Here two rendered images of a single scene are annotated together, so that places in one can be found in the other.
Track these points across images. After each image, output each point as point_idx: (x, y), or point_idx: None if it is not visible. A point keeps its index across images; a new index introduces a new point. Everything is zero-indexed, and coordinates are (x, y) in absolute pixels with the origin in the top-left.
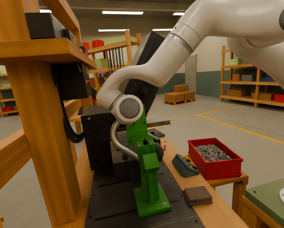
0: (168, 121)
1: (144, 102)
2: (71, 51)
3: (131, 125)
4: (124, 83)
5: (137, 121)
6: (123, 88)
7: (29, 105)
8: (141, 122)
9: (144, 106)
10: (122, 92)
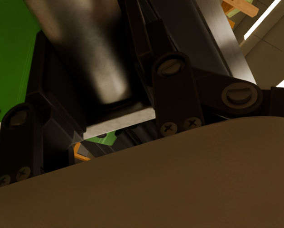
0: None
1: (118, 141)
2: None
3: None
4: (237, 59)
5: (21, 85)
6: (237, 70)
7: None
8: (1, 95)
9: (98, 143)
10: (227, 45)
